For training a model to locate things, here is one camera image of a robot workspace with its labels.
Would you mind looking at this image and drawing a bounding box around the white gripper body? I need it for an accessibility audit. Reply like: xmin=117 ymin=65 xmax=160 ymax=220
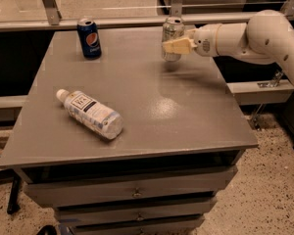
xmin=194 ymin=23 xmax=221 ymax=57

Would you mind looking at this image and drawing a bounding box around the silver green 7up can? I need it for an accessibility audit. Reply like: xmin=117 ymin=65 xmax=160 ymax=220
xmin=162 ymin=17 xmax=185 ymax=62

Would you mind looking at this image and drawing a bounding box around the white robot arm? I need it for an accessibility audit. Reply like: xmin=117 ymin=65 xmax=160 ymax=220
xmin=162 ymin=10 xmax=294 ymax=86

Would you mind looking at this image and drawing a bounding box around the blue pepsi can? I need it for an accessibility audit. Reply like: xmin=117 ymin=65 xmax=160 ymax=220
xmin=77 ymin=18 xmax=102 ymax=59

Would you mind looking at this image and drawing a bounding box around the clear plastic bottle white cap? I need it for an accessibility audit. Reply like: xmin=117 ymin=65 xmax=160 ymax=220
xmin=56 ymin=89 xmax=123 ymax=140

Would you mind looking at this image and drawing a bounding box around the grey drawer cabinet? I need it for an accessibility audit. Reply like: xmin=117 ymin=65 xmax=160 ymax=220
xmin=0 ymin=25 xmax=260 ymax=235

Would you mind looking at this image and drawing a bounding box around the middle grey drawer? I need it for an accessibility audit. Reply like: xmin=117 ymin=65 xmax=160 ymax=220
xmin=55 ymin=197 xmax=217 ymax=226

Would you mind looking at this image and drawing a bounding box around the grey drawer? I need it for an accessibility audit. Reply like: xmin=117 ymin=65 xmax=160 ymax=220
xmin=71 ymin=215 xmax=204 ymax=235
xmin=24 ymin=165 xmax=237 ymax=208
xmin=55 ymin=197 xmax=217 ymax=226

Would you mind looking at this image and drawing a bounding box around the bottom grey drawer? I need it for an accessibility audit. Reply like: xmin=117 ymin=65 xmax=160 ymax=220
xmin=71 ymin=215 xmax=204 ymax=235

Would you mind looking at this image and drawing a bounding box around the top grey drawer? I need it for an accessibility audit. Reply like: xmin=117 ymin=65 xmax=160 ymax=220
xmin=24 ymin=165 xmax=237 ymax=208

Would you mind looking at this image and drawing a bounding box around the black stand leg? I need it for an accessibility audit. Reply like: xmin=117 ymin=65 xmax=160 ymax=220
xmin=7 ymin=175 xmax=22 ymax=214

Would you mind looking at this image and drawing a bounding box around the metal railing frame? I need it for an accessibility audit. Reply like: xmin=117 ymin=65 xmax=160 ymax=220
xmin=0 ymin=0 xmax=294 ymax=31

